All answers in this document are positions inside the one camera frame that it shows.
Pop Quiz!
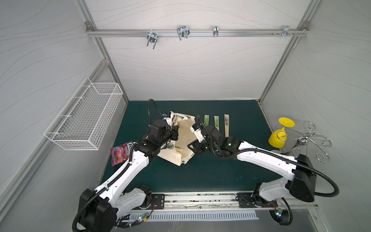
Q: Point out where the cream canvas tote bag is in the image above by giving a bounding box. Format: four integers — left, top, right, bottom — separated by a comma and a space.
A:
158, 113, 197, 166

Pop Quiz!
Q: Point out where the bamboo folding fan green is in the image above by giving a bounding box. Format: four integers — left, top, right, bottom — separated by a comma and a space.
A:
214, 116, 220, 131

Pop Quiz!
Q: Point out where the bamboo folding fan pink tassel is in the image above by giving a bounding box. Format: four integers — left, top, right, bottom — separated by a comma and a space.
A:
224, 114, 230, 137

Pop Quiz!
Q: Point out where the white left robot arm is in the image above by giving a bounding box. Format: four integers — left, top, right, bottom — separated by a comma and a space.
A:
72, 111, 178, 232

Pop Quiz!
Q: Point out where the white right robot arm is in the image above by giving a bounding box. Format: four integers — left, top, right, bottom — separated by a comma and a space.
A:
188, 117, 340, 203

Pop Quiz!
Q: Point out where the pink snack packet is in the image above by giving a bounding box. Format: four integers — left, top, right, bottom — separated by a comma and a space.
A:
110, 141, 134, 166

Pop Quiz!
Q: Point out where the yellow plastic wine glass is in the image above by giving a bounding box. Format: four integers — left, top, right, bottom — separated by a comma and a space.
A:
268, 118, 296, 148

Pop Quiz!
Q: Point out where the metal double hook left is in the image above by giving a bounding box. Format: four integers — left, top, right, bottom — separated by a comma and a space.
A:
146, 32, 158, 49

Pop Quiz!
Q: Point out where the metal double hook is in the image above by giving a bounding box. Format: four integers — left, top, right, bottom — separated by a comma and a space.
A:
176, 25, 190, 40
146, 32, 158, 49

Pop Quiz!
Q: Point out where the metal double hook middle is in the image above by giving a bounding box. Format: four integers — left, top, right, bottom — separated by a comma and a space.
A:
176, 25, 190, 40

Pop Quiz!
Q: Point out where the small metal hook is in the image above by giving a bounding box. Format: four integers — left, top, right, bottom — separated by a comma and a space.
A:
213, 26, 219, 38

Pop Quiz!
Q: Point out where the metal hook right end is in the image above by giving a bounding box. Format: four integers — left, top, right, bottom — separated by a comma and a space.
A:
272, 26, 298, 38

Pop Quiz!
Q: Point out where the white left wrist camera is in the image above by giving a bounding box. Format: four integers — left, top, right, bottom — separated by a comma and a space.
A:
162, 111, 174, 126

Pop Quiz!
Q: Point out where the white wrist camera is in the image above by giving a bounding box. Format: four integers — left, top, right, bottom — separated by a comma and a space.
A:
162, 111, 174, 126
190, 123, 204, 143

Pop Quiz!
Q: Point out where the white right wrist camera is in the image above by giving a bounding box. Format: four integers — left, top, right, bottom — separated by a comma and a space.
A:
190, 123, 204, 143

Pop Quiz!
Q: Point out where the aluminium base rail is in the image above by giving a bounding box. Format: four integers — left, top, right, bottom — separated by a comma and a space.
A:
111, 188, 319, 215

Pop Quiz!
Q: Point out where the white wire basket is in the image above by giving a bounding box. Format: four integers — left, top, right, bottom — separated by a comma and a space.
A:
43, 77, 123, 150

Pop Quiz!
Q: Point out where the chrome wire glass rack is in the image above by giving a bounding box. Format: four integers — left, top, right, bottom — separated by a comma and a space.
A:
283, 121, 332, 164

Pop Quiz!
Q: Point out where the aluminium crossbar rail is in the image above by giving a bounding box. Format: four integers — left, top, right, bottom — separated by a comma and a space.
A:
87, 22, 310, 38

